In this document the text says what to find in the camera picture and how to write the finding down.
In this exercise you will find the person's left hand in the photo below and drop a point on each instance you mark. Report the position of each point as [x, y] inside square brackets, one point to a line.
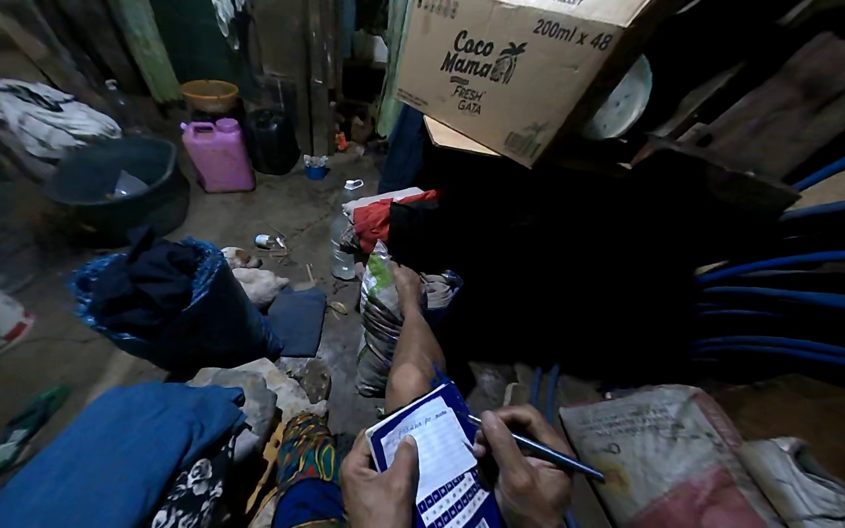
[382, 495]

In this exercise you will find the person's right hand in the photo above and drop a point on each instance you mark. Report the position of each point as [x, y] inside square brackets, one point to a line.
[536, 484]

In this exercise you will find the person's left thumb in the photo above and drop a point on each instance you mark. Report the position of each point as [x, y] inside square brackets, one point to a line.
[402, 473]

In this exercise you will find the person's right index finger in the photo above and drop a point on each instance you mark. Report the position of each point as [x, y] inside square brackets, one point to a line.
[535, 421]

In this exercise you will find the person's right thumb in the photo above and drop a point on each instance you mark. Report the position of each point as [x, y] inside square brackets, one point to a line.
[501, 444]

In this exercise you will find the person's left fingers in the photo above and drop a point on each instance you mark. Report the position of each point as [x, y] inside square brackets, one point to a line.
[356, 456]

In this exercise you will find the blue white notebook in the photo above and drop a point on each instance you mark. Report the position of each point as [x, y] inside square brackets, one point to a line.
[433, 447]

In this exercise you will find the dark blue pen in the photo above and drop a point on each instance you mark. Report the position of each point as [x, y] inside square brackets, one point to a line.
[558, 457]

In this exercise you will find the blue tube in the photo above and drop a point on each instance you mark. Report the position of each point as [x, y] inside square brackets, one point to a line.
[551, 396]
[536, 385]

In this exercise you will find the white pink printed sack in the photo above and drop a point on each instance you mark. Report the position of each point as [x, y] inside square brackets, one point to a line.
[650, 447]

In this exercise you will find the person's legs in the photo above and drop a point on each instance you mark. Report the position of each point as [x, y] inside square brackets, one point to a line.
[416, 352]

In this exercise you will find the white green plastic sack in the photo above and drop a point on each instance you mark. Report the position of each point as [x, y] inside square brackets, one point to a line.
[380, 330]

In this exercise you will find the flat grey-blue cloth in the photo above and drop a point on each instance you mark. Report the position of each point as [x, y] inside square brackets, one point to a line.
[298, 323]

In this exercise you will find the blue container with cloth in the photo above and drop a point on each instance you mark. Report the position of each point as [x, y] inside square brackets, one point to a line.
[441, 293]

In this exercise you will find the black white floral cloth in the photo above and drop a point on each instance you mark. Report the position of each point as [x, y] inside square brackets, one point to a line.
[195, 477]

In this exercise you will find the white brown puppy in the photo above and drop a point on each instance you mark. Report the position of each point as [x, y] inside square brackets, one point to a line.
[257, 284]

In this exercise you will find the blue woven sack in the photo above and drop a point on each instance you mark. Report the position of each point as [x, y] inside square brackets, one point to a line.
[210, 323]

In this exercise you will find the clear plastic water bottle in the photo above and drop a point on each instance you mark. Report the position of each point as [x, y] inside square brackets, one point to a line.
[344, 242]

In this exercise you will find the small bottle with blue label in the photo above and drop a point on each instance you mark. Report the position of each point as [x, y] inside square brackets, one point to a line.
[268, 241]

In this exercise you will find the red cloth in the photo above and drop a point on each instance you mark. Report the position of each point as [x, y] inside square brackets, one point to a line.
[372, 220]

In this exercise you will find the blue cloth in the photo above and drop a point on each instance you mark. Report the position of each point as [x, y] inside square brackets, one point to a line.
[114, 455]

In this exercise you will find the silvery white sack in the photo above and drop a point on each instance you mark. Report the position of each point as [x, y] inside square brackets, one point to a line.
[796, 480]

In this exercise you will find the dark navy cloth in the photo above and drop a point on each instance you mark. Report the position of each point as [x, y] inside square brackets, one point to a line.
[147, 286]

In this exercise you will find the small blue cup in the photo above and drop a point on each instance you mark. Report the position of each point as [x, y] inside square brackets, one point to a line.
[315, 172]

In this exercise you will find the light wooden board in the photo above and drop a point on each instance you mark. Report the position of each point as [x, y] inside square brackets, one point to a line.
[459, 139]

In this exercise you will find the black jerrycan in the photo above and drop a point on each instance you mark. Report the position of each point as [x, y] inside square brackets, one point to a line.
[273, 143]

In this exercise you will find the pink jerrycan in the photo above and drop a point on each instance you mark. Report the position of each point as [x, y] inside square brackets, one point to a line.
[221, 158]

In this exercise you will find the white round plate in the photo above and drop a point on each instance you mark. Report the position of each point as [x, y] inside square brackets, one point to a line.
[622, 101]

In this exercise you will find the green slipper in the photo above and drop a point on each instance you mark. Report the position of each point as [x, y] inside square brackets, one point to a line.
[23, 433]

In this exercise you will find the large dark round tub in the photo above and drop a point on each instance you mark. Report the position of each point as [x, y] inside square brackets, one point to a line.
[129, 209]

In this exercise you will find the cardboard box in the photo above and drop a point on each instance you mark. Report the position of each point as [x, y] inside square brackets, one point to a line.
[496, 81]

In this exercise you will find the pale green curtain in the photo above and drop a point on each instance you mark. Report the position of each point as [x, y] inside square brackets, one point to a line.
[394, 66]

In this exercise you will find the orange basin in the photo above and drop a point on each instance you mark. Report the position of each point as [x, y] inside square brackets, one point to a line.
[210, 97]

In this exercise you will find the clear empty bottle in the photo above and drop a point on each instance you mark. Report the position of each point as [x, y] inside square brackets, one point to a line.
[120, 110]

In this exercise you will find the hanging white cloth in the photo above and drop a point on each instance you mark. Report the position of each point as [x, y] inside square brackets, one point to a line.
[228, 18]

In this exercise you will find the white black cloth bundle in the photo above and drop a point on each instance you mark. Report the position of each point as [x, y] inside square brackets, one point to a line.
[48, 117]

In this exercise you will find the wooden post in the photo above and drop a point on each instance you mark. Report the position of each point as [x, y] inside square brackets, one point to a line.
[320, 81]

